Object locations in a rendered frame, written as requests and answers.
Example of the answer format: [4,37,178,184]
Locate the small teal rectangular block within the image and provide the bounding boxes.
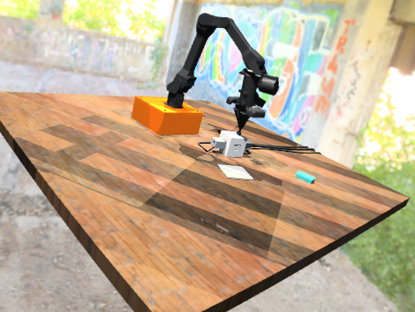
[295,172,315,184]

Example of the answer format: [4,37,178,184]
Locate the white flat square pad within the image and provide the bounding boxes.
[217,164,253,181]

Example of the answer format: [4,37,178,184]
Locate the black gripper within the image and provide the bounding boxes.
[226,88,266,129]

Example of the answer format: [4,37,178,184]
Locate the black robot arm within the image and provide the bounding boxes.
[163,12,279,108]

